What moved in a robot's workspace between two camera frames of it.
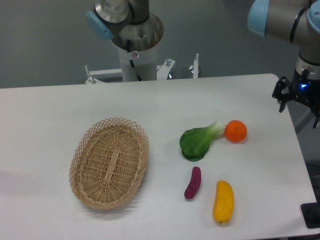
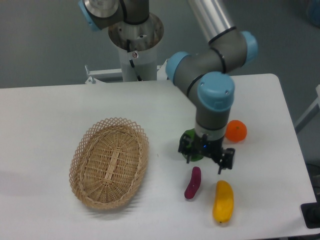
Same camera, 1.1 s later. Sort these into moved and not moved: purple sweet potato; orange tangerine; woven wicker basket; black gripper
Moved: black gripper
Not moved: purple sweet potato; orange tangerine; woven wicker basket
